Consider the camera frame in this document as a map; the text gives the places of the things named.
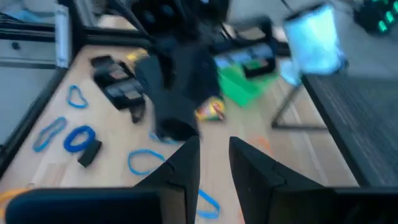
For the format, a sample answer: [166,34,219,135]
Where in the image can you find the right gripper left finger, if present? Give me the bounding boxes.
[135,135,201,224]

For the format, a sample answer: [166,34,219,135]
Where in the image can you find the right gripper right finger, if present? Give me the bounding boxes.
[228,136,337,224]

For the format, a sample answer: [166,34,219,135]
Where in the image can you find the small black clip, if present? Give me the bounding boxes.
[77,139,103,168]

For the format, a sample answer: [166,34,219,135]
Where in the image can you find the yellow green card box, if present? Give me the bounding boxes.
[126,49,149,62]

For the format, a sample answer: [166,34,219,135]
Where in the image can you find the green plastic basket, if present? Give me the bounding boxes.
[217,67,278,108]

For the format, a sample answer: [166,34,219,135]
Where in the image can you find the black perforated metal riser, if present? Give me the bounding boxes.
[271,73,398,187]

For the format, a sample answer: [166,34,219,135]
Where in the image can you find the yellow rubber band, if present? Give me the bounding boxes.
[0,187,32,219]

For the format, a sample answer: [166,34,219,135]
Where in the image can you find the black device green lights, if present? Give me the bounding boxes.
[353,0,398,34]

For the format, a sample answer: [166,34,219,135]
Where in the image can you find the silver frame bracket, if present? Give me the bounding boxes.
[55,4,71,68]

